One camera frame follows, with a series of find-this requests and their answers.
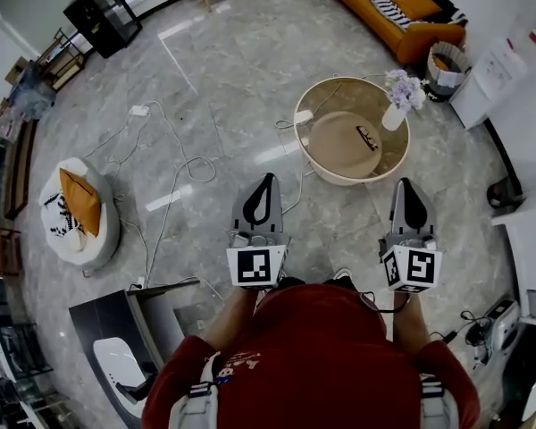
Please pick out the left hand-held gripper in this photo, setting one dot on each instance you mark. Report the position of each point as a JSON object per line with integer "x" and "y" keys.
{"x": 254, "y": 266}

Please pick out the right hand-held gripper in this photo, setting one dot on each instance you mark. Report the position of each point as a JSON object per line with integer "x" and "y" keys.
{"x": 420, "y": 266}

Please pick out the person's right forearm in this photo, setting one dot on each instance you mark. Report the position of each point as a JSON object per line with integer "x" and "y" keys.
{"x": 411, "y": 329}

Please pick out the person's left forearm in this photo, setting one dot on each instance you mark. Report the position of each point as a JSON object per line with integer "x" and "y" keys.
{"x": 230, "y": 320}

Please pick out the white cabinet with handles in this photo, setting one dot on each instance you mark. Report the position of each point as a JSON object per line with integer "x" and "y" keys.
{"x": 531, "y": 257}

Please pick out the round beige side table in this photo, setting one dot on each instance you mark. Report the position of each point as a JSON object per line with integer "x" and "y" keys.
{"x": 339, "y": 96}

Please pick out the person's black trousers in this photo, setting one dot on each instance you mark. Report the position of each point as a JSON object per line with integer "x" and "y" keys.
{"x": 290, "y": 280}

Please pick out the person's right white shoe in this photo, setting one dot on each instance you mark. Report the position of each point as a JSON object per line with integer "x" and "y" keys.
{"x": 343, "y": 273}

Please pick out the dark small bin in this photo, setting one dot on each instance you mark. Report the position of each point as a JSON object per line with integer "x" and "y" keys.
{"x": 502, "y": 195}

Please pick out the black eyeglasses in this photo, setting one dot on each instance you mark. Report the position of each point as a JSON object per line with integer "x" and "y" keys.
{"x": 367, "y": 137}

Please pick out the white vase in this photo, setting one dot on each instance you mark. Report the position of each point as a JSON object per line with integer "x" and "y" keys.
{"x": 393, "y": 119}

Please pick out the pale purple flowers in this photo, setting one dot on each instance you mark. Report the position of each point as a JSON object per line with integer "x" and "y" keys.
{"x": 404, "y": 90}

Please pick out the white floor appliance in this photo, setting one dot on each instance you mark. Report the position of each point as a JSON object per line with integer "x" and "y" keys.
{"x": 502, "y": 329}

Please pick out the grey white laundry basket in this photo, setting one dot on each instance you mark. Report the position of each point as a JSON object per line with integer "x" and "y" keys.
{"x": 449, "y": 78}

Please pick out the person's red shirt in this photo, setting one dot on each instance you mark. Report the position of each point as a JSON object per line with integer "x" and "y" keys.
{"x": 317, "y": 355}

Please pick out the white water dispenser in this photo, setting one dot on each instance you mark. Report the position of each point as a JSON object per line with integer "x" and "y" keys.
{"x": 487, "y": 87}

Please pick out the grey desk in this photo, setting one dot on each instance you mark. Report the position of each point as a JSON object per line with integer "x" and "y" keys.
{"x": 111, "y": 315}

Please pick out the orange cushion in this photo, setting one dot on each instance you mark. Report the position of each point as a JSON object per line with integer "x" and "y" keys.
{"x": 80, "y": 201}

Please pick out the orange sofa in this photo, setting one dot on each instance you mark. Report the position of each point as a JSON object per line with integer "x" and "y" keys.
{"x": 411, "y": 38}

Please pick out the black white patterned cloth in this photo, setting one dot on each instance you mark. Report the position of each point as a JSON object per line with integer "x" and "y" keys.
{"x": 60, "y": 217}

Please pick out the white rounded device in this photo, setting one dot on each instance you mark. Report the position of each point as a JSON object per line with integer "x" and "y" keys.
{"x": 116, "y": 364}

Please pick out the black stand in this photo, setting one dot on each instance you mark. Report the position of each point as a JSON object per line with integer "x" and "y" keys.
{"x": 136, "y": 389}

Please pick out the low wooden bench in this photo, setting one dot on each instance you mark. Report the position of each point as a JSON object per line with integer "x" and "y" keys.
{"x": 20, "y": 168}

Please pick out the black glass cabinet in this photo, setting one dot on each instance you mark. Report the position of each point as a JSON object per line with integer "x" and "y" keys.
{"x": 103, "y": 20}

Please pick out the wooden stool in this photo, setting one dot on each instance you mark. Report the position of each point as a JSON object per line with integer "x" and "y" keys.
{"x": 0, "y": 250}

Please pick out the black metal rack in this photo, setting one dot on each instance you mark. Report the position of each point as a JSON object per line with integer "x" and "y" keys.
{"x": 22, "y": 351}

